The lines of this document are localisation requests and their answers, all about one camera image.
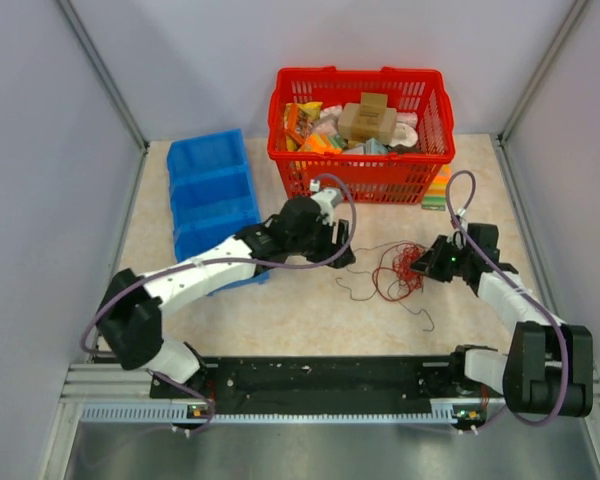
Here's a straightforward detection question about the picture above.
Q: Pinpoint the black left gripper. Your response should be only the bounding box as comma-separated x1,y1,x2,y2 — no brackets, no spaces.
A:
287,214,353,268

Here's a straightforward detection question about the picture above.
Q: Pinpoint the thin black wire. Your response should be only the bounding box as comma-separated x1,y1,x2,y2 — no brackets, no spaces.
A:
334,247,435,333

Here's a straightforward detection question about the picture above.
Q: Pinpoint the red wire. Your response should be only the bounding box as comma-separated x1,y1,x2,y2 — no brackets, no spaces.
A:
372,242,431,304

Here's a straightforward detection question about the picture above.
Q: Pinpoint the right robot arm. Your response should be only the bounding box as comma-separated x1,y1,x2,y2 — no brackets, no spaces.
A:
410,223,593,417

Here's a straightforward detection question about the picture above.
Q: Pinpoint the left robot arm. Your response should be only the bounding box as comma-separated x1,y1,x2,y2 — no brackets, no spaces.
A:
95,188,355,397

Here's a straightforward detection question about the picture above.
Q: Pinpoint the colourful sponge pack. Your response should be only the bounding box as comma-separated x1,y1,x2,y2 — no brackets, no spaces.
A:
421,165,452,211

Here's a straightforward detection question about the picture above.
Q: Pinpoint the red plastic shopping basket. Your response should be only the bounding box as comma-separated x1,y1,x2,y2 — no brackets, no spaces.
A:
267,66,456,204

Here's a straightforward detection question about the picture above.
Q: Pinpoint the teal sponge package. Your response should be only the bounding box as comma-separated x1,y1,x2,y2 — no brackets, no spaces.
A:
364,138,388,156

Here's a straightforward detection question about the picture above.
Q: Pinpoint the orange sponge daddy box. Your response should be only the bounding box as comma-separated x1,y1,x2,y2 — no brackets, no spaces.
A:
298,133,346,154

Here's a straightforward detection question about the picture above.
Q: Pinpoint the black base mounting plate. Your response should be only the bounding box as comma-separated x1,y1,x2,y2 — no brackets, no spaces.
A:
150,352,502,417

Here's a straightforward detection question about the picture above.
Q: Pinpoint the brown cardboard box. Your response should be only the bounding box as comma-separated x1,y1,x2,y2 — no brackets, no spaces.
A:
338,92,397,144

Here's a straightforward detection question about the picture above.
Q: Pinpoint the blue plastic compartment bin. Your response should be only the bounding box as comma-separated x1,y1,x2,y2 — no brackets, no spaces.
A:
166,128,273,299

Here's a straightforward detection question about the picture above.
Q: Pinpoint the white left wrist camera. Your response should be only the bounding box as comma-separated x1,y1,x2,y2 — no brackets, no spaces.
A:
309,179,344,225

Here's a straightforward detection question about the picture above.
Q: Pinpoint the grey aluminium frame rail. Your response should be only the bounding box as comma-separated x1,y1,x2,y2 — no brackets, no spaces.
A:
504,134,600,376

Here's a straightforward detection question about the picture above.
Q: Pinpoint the grey slotted cable duct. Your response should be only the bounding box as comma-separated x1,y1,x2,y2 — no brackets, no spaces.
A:
79,402,486,426

